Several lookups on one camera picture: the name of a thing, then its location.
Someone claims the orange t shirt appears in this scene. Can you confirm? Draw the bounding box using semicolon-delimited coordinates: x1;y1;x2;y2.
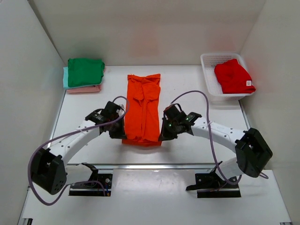
122;74;161;147

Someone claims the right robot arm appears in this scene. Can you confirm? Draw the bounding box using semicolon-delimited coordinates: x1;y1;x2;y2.
159;104;273;191

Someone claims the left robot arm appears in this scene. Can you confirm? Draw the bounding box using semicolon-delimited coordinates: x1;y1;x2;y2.
28;101;126;195

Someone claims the pink folded t shirt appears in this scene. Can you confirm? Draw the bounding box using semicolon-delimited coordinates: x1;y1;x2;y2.
64;83;101;94

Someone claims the teal folded t shirt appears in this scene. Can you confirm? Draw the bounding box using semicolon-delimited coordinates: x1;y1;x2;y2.
63;67;104;89

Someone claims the green folded t shirt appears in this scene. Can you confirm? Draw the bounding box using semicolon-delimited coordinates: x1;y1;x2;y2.
67;58;105;88

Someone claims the white plastic basket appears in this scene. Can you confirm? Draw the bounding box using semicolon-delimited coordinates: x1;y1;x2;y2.
200;52;253;102

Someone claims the red t shirt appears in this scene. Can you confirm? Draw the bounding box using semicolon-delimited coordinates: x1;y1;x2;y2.
214;59;256;94

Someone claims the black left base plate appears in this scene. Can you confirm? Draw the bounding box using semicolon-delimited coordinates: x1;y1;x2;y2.
68;170;113;197

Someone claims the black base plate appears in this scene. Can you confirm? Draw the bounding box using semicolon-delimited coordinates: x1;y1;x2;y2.
68;170;113;197
186;173;241;198

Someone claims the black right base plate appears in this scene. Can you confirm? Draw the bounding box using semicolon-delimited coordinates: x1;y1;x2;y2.
186;173;241;198

